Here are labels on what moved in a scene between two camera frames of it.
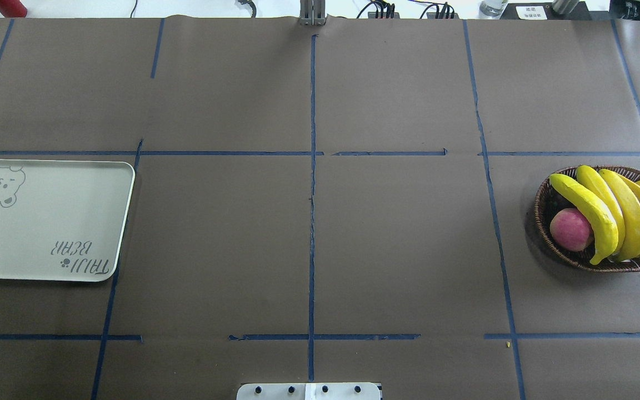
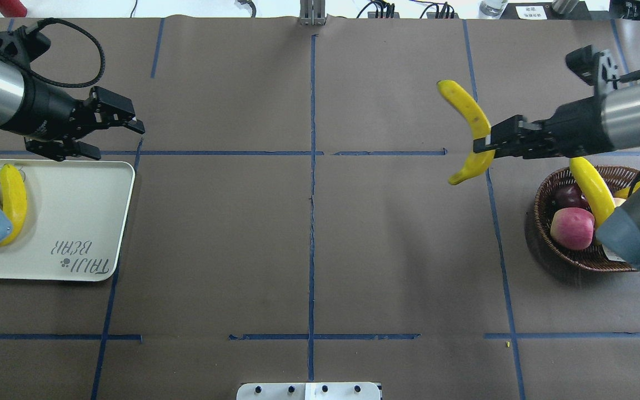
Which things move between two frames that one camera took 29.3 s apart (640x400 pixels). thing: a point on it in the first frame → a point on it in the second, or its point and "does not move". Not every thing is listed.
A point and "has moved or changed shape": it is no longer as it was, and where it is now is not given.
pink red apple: x=571 y=230 does not move
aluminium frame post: x=312 y=12 does not move
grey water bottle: x=493 y=8 does not move
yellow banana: x=636 y=231 has moved or changed shape
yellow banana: x=594 y=179 → x=14 y=201
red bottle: x=10 y=8 does not move
